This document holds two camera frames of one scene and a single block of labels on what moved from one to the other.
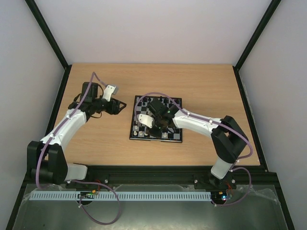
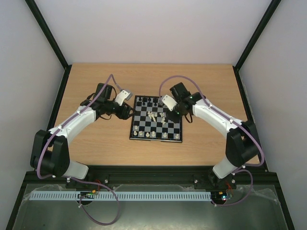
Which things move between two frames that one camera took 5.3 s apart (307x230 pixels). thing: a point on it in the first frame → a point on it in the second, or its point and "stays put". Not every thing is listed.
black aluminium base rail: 202,177 stays put
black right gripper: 156,127 → 172,115
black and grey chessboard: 138,131 stays put
